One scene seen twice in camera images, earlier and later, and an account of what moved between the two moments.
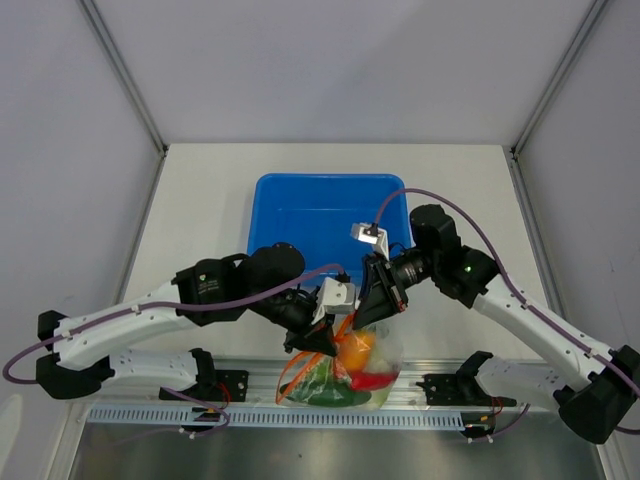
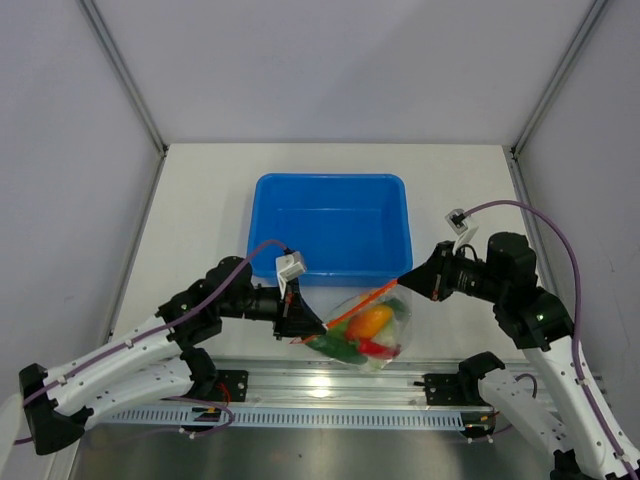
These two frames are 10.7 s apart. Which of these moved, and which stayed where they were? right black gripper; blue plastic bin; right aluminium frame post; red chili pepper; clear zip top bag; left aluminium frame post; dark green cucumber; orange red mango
Moved: right black gripper; dark green cucumber; orange red mango; clear zip top bag; red chili pepper
Stayed: right aluminium frame post; left aluminium frame post; blue plastic bin
